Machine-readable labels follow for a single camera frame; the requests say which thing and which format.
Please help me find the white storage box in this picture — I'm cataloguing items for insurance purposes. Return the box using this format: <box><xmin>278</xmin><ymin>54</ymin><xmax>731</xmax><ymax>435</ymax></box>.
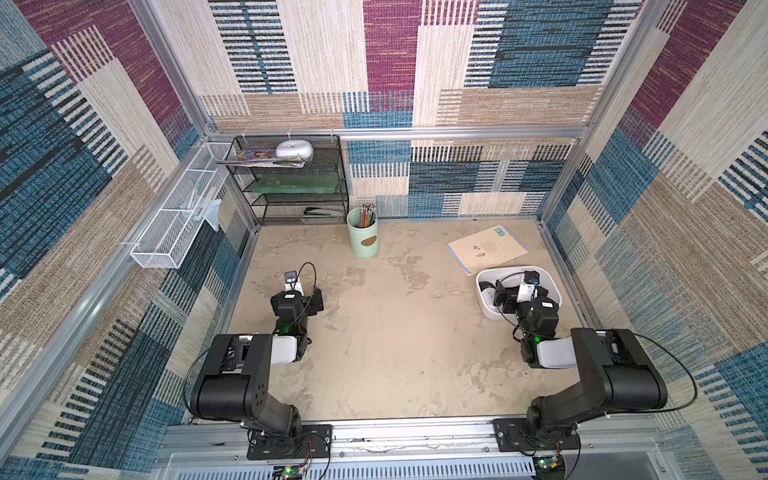
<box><xmin>474</xmin><ymin>265</ymin><xmax>563</xmax><ymax>321</ymax></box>

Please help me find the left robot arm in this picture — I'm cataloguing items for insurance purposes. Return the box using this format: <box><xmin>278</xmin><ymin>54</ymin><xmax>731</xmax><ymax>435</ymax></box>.
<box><xmin>181</xmin><ymin>270</ymin><xmax>324</xmax><ymax>439</ymax></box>

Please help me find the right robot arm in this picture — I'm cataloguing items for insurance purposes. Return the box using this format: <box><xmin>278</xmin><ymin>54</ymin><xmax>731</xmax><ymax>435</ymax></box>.
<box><xmin>477</xmin><ymin>270</ymin><xmax>668</xmax><ymax>455</ymax></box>

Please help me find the beige notebook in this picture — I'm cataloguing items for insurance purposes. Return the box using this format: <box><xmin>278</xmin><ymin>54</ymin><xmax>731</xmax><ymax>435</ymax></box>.
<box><xmin>446</xmin><ymin>224</ymin><xmax>528</xmax><ymax>276</ymax></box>

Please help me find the black stapler on bottom shelf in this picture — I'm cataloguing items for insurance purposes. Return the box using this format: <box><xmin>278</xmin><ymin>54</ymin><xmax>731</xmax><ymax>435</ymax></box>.
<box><xmin>302</xmin><ymin>206</ymin><xmax>344</xmax><ymax>218</ymax></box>

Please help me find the green pen holder cup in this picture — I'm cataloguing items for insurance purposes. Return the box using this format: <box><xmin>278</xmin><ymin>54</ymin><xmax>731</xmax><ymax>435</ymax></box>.
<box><xmin>346</xmin><ymin>205</ymin><xmax>379</xmax><ymax>258</ymax></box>

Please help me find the green pad on shelf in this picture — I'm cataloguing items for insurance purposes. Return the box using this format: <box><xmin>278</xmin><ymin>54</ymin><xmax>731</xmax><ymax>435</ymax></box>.
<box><xmin>245</xmin><ymin>174</ymin><xmax>339</xmax><ymax>194</ymax></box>

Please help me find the magazine on top shelf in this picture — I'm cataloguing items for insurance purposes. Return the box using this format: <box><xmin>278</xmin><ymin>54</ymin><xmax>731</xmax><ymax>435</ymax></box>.
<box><xmin>217</xmin><ymin>148</ymin><xmax>306</xmax><ymax>168</ymax></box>

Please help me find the white round device on shelf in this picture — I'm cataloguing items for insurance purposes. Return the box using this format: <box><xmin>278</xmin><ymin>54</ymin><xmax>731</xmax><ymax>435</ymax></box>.
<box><xmin>275</xmin><ymin>139</ymin><xmax>314</xmax><ymax>161</ymax></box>

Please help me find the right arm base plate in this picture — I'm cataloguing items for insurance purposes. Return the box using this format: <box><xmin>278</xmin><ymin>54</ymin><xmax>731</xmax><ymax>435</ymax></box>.
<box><xmin>491</xmin><ymin>417</ymin><xmax>581</xmax><ymax>455</ymax></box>

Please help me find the black wire shelf rack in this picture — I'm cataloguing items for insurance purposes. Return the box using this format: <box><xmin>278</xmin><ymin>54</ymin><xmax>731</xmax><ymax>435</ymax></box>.
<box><xmin>218</xmin><ymin>134</ymin><xmax>349</xmax><ymax>226</ymax></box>

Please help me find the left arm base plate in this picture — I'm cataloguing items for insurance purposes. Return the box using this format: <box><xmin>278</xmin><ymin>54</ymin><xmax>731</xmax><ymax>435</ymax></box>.
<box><xmin>246</xmin><ymin>424</ymin><xmax>333</xmax><ymax>461</ymax></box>

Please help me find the white wire wall basket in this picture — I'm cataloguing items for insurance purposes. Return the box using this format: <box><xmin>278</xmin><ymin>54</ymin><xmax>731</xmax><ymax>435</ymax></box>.
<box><xmin>130</xmin><ymin>142</ymin><xmax>229</xmax><ymax>269</ymax></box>

